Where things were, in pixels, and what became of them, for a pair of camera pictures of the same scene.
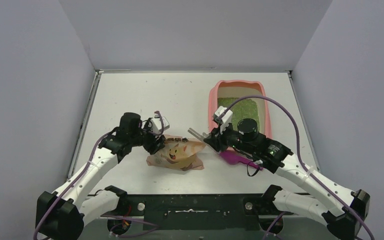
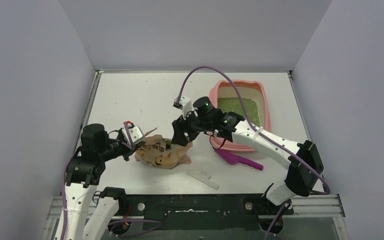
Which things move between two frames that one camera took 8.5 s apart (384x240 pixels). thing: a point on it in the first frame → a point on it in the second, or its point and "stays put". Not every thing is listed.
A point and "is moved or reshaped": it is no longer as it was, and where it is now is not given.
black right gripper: x=212 y=139 → x=183 y=127
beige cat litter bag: x=178 y=152 is moved or reshaped
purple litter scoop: x=231 y=158 stays put
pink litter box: x=243 y=89 stays put
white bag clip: x=194 y=132 is moved or reshaped
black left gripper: x=155 y=143 → x=129 y=151
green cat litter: x=243 y=109 stays put
